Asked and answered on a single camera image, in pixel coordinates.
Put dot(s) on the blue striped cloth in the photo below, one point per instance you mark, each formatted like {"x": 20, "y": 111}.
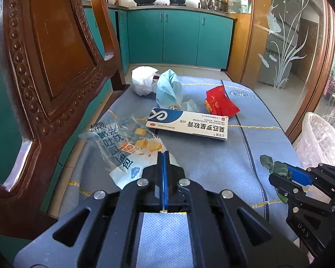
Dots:
{"x": 212, "y": 156}

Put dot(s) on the gas stove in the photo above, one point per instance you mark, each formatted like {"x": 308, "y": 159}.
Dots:
{"x": 160, "y": 5}

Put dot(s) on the wilted green leaf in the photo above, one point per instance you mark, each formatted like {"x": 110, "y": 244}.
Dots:
{"x": 275, "y": 167}

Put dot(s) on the white lattice waste basket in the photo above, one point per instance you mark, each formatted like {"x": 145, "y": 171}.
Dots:
{"x": 323, "y": 145}

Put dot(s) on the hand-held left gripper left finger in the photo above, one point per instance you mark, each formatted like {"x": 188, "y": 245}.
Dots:
{"x": 145, "y": 189}

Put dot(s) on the wooden display cabinet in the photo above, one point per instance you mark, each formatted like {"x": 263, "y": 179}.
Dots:
{"x": 238, "y": 28}

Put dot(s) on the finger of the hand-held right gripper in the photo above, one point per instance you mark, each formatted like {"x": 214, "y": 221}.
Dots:
{"x": 310, "y": 209}
{"x": 300, "y": 175}

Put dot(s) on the blue face mask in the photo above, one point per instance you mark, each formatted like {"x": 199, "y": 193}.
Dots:
{"x": 169, "y": 89}

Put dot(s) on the steel stock pot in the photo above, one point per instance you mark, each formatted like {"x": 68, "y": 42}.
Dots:
{"x": 216, "y": 3}

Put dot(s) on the grey refrigerator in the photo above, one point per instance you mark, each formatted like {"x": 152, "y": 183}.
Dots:
{"x": 279, "y": 53}

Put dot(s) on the clear plastic basket liner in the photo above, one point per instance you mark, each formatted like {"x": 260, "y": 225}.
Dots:
{"x": 312, "y": 136}

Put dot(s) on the red foil packet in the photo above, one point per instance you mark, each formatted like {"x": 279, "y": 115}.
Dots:
{"x": 220, "y": 100}

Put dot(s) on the white blue medicine box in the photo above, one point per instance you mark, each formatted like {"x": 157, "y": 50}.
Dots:
{"x": 184, "y": 124}

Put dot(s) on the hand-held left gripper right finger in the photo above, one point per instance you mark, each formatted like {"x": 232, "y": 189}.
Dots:
{"x": 181, "y": 189}

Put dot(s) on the clear bread wrapper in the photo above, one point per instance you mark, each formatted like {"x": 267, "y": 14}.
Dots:
{"x": 120, "y": 148}

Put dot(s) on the white plastic bag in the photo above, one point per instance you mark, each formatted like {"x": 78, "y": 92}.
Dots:
{"x": 143, "y": 81}

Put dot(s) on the carved wooden chair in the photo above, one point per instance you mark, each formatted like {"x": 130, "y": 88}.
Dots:
{"x": 53, "y": 47}

